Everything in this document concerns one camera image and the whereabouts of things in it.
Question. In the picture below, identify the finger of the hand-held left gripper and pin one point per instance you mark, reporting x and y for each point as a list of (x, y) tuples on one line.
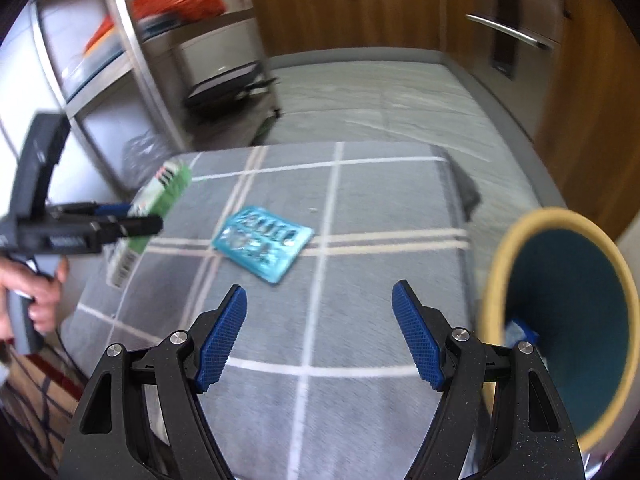
[(110, 208), (137, 226)]

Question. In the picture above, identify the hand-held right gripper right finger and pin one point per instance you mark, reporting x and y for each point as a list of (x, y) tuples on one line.
[(420, 340)]

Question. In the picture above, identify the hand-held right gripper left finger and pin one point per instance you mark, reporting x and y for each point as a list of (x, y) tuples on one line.
[(220, 340)]

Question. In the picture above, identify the green and white medicine box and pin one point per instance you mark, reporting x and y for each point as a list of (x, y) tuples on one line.
[(170, 185)]

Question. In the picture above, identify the teal bin with yellow rim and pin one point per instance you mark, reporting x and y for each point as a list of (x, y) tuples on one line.
[(575, 285)]

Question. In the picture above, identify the person's left hand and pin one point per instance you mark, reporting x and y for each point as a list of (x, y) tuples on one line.
[(47, 300)]

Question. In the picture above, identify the dark clear plastic bag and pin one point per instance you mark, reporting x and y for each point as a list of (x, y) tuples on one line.
[(145, 155)]

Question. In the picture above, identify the blue blister pack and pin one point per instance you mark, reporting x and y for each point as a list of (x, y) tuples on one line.
[(260, 242)]

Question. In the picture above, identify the grey checked tablecloth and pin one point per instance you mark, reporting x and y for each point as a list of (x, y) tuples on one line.
[(350, 200)]

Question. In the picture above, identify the stainless steel rack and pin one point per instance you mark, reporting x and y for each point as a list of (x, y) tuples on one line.
[(135, 50)]

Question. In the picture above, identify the black grill pan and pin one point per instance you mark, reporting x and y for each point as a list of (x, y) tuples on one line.
[(225, 90)]

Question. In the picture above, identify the orange plastic sheet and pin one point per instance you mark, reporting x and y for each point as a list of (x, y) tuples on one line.
[(100, 32)]

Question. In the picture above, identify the orange plastic bag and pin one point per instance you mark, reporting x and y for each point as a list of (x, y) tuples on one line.
[(185, 0)]

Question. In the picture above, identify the wooden kitchen cabinets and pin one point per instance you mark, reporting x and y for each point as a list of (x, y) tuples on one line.
[(350, 5)]

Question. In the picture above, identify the tall wooden cabinet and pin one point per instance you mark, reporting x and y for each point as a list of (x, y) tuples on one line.
[(595, 85)]

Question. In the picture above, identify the stainless steel oven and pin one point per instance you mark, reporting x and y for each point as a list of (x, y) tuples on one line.
[(510, 5)]

